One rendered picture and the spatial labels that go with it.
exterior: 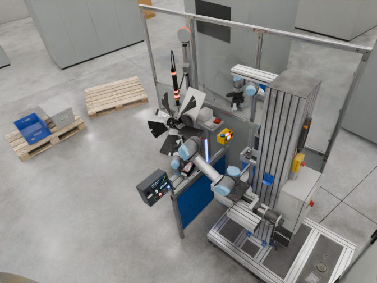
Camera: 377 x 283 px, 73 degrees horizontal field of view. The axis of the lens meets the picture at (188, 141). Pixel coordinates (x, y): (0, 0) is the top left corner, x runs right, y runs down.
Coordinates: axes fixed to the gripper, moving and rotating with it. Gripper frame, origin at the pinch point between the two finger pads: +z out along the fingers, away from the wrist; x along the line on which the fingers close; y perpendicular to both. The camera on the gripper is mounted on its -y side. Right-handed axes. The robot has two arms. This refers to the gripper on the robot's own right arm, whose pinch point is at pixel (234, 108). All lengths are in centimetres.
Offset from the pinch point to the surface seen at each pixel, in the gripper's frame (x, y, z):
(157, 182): -93, -10, 25
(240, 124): 45, -22, 59
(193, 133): -25, -33, 30
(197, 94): 16, -61, 15
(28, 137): -130, -321, 118
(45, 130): -102, -320, 121
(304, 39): 45, 33, -55
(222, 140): -3.6, -11.7, 43.3
